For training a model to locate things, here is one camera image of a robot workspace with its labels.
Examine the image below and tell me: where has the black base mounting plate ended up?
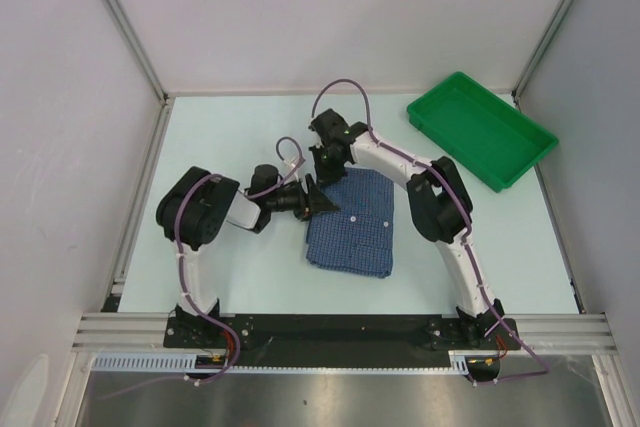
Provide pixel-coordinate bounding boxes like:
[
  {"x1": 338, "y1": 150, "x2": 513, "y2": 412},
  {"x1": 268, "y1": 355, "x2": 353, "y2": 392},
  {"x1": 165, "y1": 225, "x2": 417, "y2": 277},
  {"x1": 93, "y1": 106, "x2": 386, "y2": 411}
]
[{"x1": 164, "y1": 314, "x2": 521, "y2": 371}]

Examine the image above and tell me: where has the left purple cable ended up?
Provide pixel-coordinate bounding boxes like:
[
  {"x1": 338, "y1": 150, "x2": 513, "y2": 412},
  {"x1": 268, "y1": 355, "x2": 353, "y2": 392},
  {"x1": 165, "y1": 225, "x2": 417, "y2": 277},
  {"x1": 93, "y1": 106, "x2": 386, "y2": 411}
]
[{"x1": 94, "y1": 135, "x2": 307, "y2": 401}]

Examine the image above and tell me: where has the grey slotted cable duct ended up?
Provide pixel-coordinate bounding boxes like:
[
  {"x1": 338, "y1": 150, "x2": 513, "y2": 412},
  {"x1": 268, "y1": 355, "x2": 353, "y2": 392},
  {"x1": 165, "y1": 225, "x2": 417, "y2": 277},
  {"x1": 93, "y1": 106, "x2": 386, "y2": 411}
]
[{"x1": 91, "y1": 352, "x2": 488, "y2": 376}]

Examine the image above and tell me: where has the green plastic tray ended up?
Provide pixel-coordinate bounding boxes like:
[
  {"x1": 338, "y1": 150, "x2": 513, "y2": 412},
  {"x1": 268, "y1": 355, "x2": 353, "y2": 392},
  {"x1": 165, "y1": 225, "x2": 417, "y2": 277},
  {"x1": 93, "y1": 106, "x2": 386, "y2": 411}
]
[{"x1": 407, "y1": 72, "x2": 559, "y2": 193}]

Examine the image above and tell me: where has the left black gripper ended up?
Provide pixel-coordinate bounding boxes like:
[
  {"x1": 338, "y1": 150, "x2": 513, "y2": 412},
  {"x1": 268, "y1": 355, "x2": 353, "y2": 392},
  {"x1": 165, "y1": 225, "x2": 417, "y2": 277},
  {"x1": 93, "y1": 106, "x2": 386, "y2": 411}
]
[{"x1": 267, "y1": 175, "x2": 339, "y2": 222}]

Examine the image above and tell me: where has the blue checkered long sleeve shirt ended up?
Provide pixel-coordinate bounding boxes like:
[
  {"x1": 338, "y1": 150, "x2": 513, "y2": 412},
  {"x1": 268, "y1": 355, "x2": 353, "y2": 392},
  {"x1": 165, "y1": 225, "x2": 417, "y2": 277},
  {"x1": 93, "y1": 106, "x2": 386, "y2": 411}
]
[{"x1": 306, "y1": 168, "x2": 394, "y2": 279}]

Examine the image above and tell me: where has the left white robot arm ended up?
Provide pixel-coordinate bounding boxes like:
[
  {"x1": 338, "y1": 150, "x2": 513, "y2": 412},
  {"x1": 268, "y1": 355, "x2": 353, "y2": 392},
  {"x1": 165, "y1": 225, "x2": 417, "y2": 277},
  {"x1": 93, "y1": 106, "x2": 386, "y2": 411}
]
[{"x1": 156, "y1": 164, "x2": 340, "y2": 347}]

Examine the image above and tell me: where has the aluminium frame rail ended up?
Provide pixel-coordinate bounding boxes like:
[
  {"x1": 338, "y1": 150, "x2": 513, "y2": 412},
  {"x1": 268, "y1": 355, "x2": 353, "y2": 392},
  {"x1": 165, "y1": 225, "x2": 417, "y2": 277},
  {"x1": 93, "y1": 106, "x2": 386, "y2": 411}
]
[{"x1": 74, "y1": 313, "x2": 617, "y2": 355}]

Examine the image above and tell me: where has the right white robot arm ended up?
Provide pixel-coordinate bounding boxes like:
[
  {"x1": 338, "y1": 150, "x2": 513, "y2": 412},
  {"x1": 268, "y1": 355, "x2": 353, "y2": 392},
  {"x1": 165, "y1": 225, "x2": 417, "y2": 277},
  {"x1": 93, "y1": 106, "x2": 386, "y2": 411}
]
[{"x1": 309, "y1": 109, "x2": 504, "y2": 348}]

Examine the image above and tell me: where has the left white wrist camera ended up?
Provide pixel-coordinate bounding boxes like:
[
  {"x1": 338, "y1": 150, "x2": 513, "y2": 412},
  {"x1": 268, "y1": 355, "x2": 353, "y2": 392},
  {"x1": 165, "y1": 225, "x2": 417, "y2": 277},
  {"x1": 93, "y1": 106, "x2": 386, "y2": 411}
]
[{"x1": 282, "y1": 157, "x2": 304, "y2": 172}]

